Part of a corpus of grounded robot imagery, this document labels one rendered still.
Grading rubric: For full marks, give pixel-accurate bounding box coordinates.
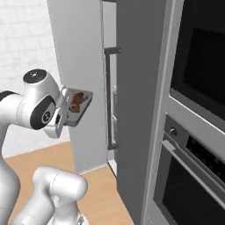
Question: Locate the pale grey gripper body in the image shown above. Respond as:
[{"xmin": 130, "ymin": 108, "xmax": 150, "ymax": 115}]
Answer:
[{"xmin": 54, "ymin": 84, "xmax": 71, "ymax": 139}]

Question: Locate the brown steak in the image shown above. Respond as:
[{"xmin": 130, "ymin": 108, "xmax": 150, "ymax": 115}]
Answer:
[{"xmin": 69, "ymin": 91, "xmax": 89, "ymax": 113}]

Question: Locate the grey meat container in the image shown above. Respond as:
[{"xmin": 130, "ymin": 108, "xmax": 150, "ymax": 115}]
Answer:
[{"xmin": 62, "ymin": 87, "xmax": 94, "ymax": 127}]

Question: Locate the grey freezer door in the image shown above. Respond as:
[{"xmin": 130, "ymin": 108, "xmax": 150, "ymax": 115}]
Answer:
[{"xmin": 47, "ymin": 0, "xmax": 110, "ymax": 174}]

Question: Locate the grey fridge body with racks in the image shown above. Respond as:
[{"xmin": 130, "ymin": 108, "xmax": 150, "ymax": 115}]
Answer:
[{"xmin": 101, "ymin": 0, "xmax": 119, "ymax": 178}]

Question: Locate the pale grey oven cabinet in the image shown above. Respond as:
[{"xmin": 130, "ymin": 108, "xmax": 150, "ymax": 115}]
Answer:
[{"xmin": 141, "ymin": 0, "xmax": 225, "ymax": 225}]

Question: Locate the steel built-in oven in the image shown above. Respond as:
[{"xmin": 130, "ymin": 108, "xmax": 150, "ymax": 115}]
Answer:
[{"xmin": 152, "ymin": 113, "xmax": 225, "ymax": 225}]

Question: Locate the black built-in microwave oven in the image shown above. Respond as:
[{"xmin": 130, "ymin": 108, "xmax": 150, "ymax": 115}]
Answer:
[{"xmin": 169, "ymin": 0, "xmax": 225, "ymax": 125}]

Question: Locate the dark fridge door handle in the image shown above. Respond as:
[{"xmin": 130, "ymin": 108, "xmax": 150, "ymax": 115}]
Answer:
[{"xmin": 104, "ymin": 47, "xmax": 122, "ymax": 151}]

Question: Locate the steel oven door handle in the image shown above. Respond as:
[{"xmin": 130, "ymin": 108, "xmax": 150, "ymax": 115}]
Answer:
[{"xmin": 160, "ymin": 139, "xmax": 225, "ymax": 204}]

